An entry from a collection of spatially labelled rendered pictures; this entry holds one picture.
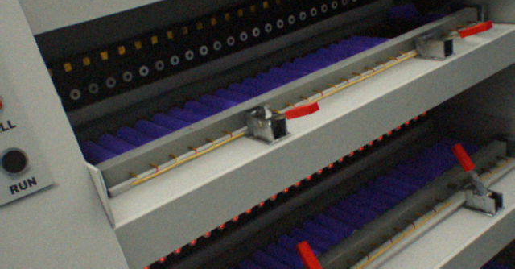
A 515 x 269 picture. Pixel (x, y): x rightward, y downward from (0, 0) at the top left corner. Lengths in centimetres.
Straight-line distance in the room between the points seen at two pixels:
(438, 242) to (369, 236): 8
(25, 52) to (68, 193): 11
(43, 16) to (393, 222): 46
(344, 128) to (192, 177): 17
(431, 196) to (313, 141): 25
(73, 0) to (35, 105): 9
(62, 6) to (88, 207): 15
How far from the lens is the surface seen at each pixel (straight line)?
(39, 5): 48
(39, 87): 46
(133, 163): 53
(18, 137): 45
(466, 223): 76
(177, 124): 59
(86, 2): 49
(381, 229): 72
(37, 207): 45
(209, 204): 51
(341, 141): 60
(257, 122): 56
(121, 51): 66
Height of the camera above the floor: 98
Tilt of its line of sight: 7 degrees down
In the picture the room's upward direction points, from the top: 20 degrees counter-clockwise
